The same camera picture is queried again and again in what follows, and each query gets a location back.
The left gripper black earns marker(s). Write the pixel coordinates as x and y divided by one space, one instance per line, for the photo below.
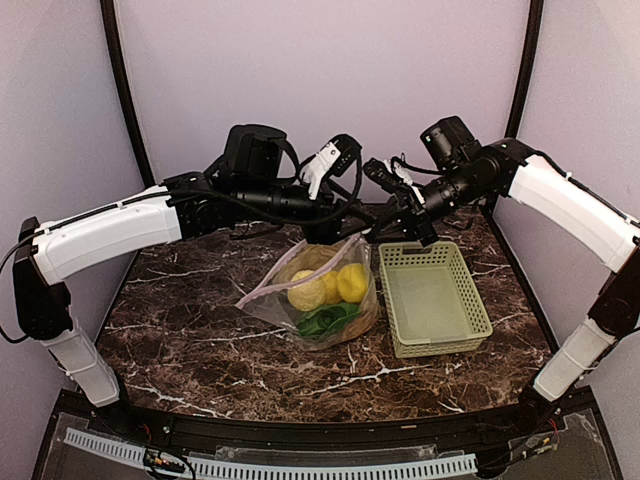
328 231

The left black frame post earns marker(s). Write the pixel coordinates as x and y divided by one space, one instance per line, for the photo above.
123 89

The beige wrinkled round food toy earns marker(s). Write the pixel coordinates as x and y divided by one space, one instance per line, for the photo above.
308 296

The right black frame post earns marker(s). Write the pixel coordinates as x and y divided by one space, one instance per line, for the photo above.
522 75

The pale green plastic basket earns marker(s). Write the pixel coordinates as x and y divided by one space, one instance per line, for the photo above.
432 302

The yellow lemon toy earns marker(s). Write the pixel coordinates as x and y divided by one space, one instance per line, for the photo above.
352 282

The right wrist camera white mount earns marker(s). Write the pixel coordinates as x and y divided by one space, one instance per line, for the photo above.
392 177

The clear dotted zip top bag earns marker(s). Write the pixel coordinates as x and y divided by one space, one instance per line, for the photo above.
303 262

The bok choy toy green white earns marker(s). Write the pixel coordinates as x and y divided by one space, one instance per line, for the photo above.
327 320

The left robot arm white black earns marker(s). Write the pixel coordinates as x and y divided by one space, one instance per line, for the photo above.
258 177

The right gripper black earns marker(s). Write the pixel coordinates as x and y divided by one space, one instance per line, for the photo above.
399 209

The light green round food toy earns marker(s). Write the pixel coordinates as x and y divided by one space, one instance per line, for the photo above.
329 281

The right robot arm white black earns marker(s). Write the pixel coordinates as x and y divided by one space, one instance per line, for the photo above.
468 171

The black front rail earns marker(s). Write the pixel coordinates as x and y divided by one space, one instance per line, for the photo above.
483 431

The white slotted cable duct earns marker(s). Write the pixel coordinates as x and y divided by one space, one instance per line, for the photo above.
246 463

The black frame post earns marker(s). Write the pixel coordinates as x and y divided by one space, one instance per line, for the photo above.
123 89
522 75

